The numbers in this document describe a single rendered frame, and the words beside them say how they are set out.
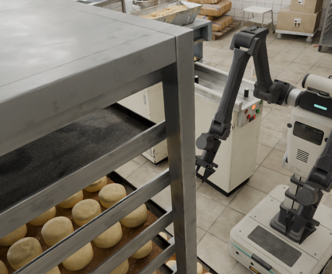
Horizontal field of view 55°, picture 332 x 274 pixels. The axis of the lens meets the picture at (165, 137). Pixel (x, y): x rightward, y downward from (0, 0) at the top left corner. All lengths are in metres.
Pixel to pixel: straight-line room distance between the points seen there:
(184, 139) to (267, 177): 2.50
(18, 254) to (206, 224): 2.03
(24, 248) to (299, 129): 1.39
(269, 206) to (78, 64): 2.09
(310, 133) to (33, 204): 1.45
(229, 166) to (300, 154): 0.78
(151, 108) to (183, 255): 2.02
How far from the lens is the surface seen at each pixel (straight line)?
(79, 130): 0.49
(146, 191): 0.48
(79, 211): 0.59
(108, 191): 0.61
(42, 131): 0.34
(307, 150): 1.74
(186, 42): 0.38
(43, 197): 0.38
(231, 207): 2.62
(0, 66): 0.36
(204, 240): 2.41
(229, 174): 2.47
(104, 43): 0.36
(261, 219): 2.23
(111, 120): 0.50
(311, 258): 2.12
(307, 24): 5.87
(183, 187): 0.49
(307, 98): 1.71
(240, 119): 2.20
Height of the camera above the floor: 1.93
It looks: 35 degrees down
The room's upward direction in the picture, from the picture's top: 5 degrees counter-clockwise
